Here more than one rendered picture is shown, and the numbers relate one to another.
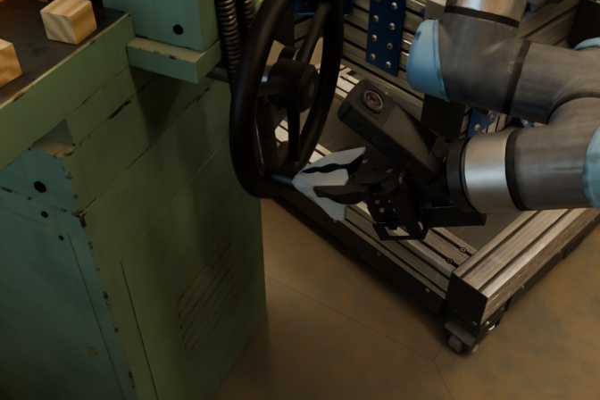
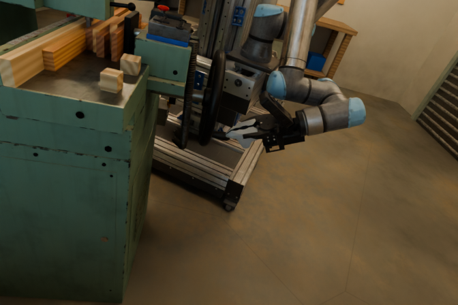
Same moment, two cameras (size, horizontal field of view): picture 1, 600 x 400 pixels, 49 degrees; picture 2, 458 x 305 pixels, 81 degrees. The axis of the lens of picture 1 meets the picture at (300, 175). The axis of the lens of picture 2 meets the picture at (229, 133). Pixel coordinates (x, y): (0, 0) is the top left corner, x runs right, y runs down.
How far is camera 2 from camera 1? 0.39 m
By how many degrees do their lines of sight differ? 30
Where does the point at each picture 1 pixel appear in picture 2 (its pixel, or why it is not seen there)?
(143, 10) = (157, 63)
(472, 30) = (295, 73)
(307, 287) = (161, 198)
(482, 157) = (312, 114)
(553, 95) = (321, 94)
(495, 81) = (304, 90)
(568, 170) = (343, 116)
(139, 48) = (155, 80)
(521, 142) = (324, 108)
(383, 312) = (195, 202)
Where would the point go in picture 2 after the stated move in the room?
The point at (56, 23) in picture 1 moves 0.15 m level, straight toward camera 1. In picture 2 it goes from (129, 65) to (173, 95)
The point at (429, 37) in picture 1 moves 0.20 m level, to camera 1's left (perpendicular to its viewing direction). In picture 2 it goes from (279, 75) to (215, 73)
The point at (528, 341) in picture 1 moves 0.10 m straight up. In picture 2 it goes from (249, 201) to (254, 190)
